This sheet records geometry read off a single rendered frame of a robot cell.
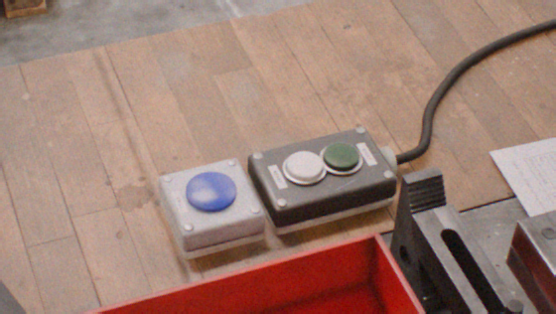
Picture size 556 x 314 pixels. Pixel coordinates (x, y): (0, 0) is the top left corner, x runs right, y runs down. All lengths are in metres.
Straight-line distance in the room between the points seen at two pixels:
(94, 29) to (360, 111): 1.57
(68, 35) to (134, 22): 0.15
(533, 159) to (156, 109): 0.33
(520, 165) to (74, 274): 0.39
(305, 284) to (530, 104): 0.31
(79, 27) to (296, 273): 1.77
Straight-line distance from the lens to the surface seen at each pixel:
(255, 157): 0.91
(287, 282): 0.83
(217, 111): 1.00
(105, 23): 2.54
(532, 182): 0.97
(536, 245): 0.60
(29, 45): 2.51
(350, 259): 0.84
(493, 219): 0.94
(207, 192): 0.88
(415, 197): 0.83
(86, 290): 0.87
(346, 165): 0.90
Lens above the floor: 1.58
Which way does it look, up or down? 45 degrees down
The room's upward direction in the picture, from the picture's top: 3 degrees clockwise
